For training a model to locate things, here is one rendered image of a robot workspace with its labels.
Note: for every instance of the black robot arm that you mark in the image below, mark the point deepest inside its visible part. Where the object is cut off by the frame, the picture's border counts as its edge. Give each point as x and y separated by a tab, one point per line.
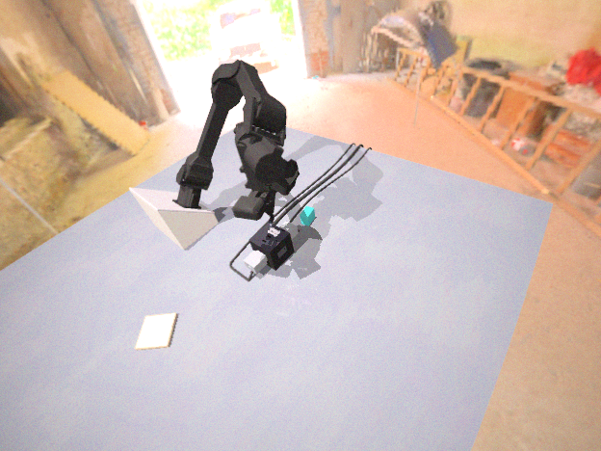
258	149

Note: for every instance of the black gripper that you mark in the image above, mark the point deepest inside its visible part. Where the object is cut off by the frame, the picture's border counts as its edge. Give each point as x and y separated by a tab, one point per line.
260	199

